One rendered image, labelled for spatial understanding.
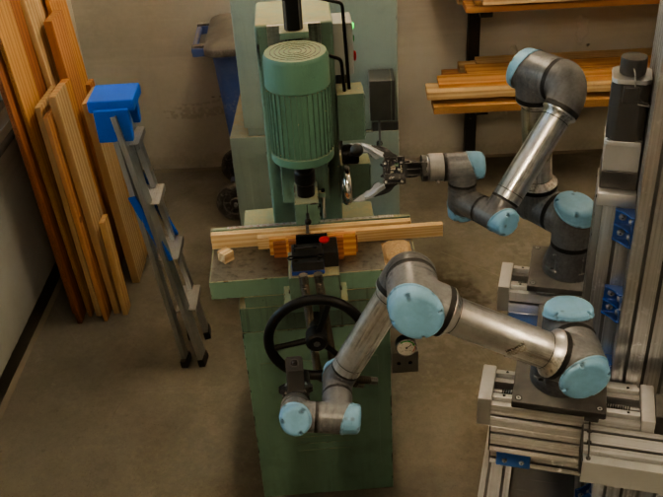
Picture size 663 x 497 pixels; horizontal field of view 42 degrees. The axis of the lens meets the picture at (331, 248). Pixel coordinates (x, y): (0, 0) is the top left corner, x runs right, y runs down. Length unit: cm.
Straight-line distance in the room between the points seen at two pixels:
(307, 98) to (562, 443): 110
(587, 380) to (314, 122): 96
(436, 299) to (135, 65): 332
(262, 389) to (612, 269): 112
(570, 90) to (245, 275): 102
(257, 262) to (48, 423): 132
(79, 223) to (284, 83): 165
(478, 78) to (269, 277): 225
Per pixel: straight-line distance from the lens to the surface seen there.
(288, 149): 237
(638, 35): 500
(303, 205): 248
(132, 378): 364
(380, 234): 260
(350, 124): 262
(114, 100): 309
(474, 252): 420
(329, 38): 253
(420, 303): 182
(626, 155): 216
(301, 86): 228
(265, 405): 278
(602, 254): 227
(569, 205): 253
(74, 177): 367
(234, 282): 249
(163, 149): 508
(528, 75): 239
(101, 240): 384
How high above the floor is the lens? 230
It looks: 33 degrees down
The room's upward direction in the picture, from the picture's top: 4 degrees counter-clockwise
